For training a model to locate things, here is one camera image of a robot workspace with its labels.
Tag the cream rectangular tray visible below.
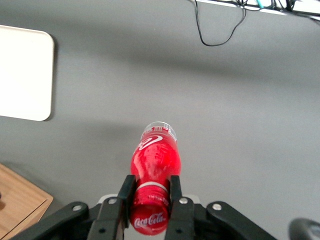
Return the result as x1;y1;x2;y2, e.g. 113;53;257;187
0;24;55;122

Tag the black cable tangle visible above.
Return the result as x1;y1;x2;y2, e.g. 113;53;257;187
232;0;320;24

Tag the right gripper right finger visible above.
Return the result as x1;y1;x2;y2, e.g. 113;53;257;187
164;175;198;240

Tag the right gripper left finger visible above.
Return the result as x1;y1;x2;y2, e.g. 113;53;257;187
86;174;137;240

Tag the red coke bottle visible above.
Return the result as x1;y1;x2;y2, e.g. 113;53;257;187
128;121;182;237

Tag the wooden drawer cabinet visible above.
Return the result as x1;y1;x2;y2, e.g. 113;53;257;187
0;163;54;240

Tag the thin black looped cable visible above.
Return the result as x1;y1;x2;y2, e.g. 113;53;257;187
194;0;248;47

